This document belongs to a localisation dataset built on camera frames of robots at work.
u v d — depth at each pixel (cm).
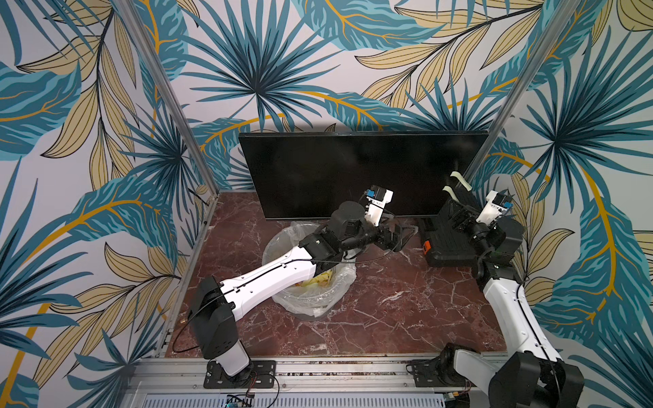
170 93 84
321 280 86
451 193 77
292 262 50
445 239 95
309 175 88
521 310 48
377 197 58
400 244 59
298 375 75
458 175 72
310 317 68
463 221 67
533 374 39
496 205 64
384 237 59
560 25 70
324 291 63
